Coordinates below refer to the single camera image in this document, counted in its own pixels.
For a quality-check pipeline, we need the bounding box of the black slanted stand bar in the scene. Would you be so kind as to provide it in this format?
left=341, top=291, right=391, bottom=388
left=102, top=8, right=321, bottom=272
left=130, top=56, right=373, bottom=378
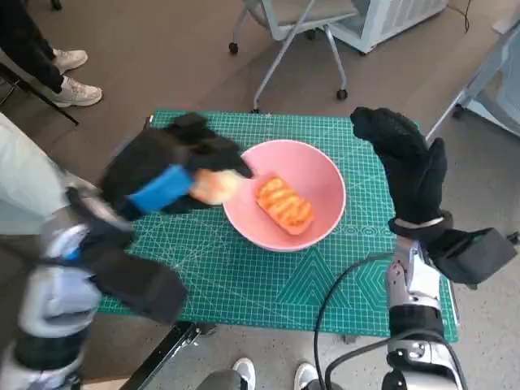
left=0, top=60, right=80, bottom=125

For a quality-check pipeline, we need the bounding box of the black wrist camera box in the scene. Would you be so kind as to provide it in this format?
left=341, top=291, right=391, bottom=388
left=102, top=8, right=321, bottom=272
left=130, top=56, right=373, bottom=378
left=80, top=219, right=190, bottom=324
left=428, top=227, right=518, bottom=284

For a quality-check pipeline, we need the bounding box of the green cutting mat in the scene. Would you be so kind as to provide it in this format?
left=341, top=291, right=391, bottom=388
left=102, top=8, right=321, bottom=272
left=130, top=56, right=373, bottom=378
left=95, top=108, right=460, bottom=338

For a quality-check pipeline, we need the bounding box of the pink bowl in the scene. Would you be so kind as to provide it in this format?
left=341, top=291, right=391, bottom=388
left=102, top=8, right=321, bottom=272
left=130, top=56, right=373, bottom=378
left=221, top=140, right=347, bottom=254

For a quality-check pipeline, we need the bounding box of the round toy bread bun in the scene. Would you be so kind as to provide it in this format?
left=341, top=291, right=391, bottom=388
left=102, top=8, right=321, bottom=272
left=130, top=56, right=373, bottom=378
left=190, top=168, right=244, bottom=206

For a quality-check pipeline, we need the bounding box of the thin black floor cable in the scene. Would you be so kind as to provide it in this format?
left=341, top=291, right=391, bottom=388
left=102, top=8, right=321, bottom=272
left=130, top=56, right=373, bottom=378
left=446, top=0, right=472, bottom=29

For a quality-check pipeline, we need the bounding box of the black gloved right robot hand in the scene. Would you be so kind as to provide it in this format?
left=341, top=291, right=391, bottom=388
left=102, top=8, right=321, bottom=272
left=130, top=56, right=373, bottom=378
left=349, top=106, right=447, bottom=227

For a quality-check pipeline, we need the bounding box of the grey mesh cart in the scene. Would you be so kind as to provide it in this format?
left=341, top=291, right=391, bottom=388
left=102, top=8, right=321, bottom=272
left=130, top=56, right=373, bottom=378
left=424, top=22, right=520, bottom=141

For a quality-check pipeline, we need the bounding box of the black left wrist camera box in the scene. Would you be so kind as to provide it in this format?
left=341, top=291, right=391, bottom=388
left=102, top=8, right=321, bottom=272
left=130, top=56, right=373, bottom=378
left=80, top=219, right=190, bottom=324

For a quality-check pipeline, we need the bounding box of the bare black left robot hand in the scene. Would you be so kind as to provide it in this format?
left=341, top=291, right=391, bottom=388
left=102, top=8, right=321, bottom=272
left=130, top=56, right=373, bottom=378
left=101, top=112, right=255, bottom=220

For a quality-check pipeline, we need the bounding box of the long twisted toy bread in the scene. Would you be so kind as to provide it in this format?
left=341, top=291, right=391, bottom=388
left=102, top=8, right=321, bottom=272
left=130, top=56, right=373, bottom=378
left=254, top=173, right=315, bottom=236

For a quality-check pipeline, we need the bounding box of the grey rolling chair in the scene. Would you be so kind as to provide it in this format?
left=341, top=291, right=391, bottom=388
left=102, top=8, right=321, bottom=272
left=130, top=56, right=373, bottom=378
left=227, top=0, right=373, bottom=114

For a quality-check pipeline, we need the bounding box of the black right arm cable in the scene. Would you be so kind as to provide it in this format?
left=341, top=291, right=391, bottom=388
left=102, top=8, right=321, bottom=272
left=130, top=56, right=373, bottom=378
left=313, top=253, right=407, bottom=390

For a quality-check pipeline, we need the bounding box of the dark leg with white foot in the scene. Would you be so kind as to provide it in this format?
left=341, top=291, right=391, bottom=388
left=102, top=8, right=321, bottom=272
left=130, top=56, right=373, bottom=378
left=294, top=361, right=346, bottom=390
left=198, top=357, right=257, bottom=390

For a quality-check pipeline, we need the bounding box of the white perforated cabinet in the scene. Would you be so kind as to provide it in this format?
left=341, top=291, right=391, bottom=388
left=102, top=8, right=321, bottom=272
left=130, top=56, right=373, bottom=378
left=331, top=0, right=448, bottom=54

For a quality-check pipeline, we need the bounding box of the black table frame bracket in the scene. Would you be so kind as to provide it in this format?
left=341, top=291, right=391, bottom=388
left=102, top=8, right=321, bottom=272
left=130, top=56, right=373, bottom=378
left=121, top=320, right=219, bottom=390

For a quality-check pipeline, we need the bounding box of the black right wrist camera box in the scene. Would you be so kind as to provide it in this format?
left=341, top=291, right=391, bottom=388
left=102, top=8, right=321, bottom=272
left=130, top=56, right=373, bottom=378
left=428, top=227, right=518, bottom=284

